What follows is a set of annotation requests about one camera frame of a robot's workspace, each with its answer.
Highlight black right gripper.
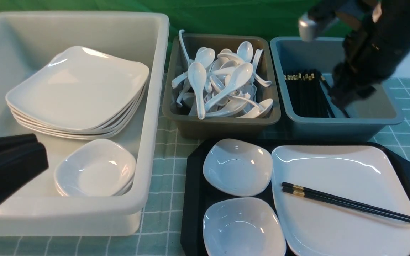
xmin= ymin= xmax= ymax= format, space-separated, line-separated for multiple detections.
xmin=328 ymin=63 xmax=376 ymax=109

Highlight large white square plate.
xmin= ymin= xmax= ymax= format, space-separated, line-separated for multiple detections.
xmin=272 ymin=145 xmax=410 ymax=256

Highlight black chopstick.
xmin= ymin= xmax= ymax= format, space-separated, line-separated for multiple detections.
xmin=282 ymin=187 xmax=410 ymax=223
xmin=281 ymin=182 xmax=410 ymax=217

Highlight white small dish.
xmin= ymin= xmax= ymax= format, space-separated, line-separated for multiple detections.
xmin=203 ymin=138 xmax=273 ymax=197
xmin=202 ymin=197 xmax=287 ymax=256

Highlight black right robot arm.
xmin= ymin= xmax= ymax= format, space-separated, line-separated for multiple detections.
xmin=328 ymin=0 xmax=410 ymax=108

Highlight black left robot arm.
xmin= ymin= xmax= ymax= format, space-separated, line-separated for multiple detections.
xmin=0 ymin=133 xmax=49 ymax=205

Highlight blue-grey plastic bin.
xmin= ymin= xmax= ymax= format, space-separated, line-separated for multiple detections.
xmin=270 ymin=36 xmax=405 ymax=141

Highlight bundle of black chopsticks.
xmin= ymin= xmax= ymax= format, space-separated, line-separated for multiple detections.
xmin=284 ymin=69 xmax=336 ymax=118

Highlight green backdrop cloth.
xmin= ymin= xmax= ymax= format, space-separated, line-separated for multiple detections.
xmin=0 ymin=0 xmax=317 ymax=71

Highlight olive-grey plastic bin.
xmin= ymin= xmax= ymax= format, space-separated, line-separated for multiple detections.
xmin=162 ymin=34 xmax=282 ymax=139

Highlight pile of white soup spoons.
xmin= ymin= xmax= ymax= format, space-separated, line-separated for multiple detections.
xmin=171 ymin=30 xmax=274 ymax=120

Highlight black serving tray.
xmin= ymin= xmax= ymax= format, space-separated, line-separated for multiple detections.
xmin=180 ymin=138 xmax=410 ymax=256

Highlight green checkered tablecloth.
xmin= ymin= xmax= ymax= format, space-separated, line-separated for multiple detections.
xmin=0 ymin=78 xmax=410 ymax=256

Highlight stack of small white dishes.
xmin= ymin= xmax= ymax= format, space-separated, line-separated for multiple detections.
xmin=54 ymin=139 xmax=136 ymax=197

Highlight stack of white square plates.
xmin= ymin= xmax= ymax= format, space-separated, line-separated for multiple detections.
xmin=5 ymin=46 xmax=150 ymax=140

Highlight large white plastic tub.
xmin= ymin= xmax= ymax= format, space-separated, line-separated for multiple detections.
xmin=0 ymin=11 xmax=169 ymax=236

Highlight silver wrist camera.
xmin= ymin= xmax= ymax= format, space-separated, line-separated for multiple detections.
xmin=298 ymin=13 xmax=339 ymax=42

